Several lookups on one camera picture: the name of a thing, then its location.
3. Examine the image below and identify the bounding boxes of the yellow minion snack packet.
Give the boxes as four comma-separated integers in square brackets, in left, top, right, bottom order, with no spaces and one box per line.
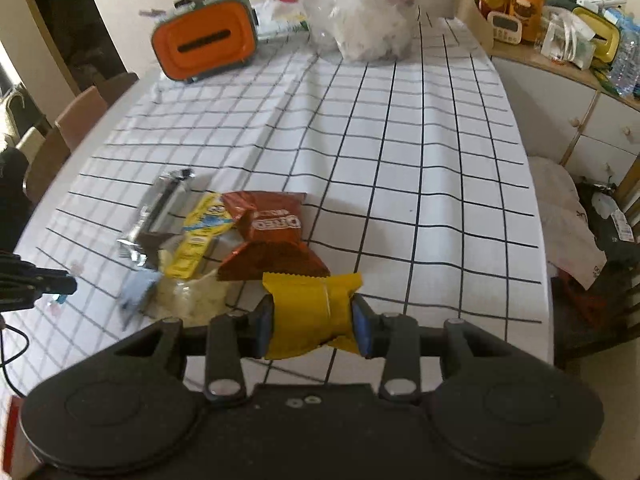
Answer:
[162,193,234,281]

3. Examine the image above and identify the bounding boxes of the black cable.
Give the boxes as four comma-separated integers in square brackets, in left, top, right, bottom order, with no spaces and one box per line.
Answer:
[0,314,32,399]

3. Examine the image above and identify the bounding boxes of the beige clear snack bag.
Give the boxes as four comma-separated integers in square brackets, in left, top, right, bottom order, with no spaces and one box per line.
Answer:
[146,269,229,327]

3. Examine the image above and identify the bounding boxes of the red oreo snack bag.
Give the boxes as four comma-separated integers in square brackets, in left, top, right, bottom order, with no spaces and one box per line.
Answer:
[217,191,330,282]

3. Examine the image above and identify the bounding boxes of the clear water bottle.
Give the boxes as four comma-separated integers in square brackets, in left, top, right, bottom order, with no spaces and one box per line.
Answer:
[608,16,639,96]

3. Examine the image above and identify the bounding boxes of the white digital timer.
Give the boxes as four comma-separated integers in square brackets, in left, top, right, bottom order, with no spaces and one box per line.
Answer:
[487,11,523,46]

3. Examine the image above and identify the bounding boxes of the orange green tissue box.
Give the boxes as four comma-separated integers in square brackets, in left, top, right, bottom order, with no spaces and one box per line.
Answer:
[151,0,258,81]

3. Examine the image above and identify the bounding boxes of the clear plastic bag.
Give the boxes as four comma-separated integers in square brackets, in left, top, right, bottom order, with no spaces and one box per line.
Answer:
[300,0,418,63]

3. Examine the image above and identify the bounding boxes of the white grid tablecloth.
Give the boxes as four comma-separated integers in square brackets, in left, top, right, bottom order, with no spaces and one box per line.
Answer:
[0,6,557,401]

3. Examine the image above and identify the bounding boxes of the brown chair left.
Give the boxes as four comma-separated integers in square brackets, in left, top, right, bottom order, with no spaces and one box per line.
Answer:
[23,73,139,205]

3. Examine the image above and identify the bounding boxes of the orange lidded jar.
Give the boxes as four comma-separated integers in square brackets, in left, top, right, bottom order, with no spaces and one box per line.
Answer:
[508,0,551,44]

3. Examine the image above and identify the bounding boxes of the silver black foil packet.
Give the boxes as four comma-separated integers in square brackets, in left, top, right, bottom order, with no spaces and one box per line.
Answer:
[117,168,194,269]

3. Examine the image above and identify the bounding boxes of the light blue snack packet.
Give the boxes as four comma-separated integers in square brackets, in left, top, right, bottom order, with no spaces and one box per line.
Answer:
[116,268,163,328]

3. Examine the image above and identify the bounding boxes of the white side cabinet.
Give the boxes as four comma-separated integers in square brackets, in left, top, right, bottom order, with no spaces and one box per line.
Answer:
[491,42,639,184]

